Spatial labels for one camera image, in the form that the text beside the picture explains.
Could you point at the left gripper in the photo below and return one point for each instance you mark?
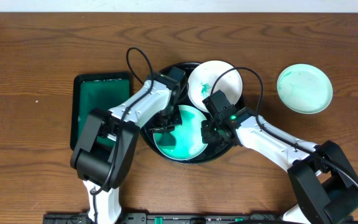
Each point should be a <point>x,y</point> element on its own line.
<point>166,123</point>

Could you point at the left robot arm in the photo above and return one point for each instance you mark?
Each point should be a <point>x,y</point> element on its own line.
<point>104,151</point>

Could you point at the black round tray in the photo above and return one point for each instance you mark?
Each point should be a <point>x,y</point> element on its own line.
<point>201,77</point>

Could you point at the mint plate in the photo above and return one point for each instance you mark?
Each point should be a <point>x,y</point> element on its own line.
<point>304,88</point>
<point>185,141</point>

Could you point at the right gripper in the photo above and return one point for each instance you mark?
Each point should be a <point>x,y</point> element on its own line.
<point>208,136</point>

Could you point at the black rectangular water tray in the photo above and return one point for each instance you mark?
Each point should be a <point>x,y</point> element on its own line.
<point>97,90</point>

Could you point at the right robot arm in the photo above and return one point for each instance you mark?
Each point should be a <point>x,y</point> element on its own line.
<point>324,182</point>

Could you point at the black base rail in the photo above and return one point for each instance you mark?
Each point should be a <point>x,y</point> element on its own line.
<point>143,218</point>

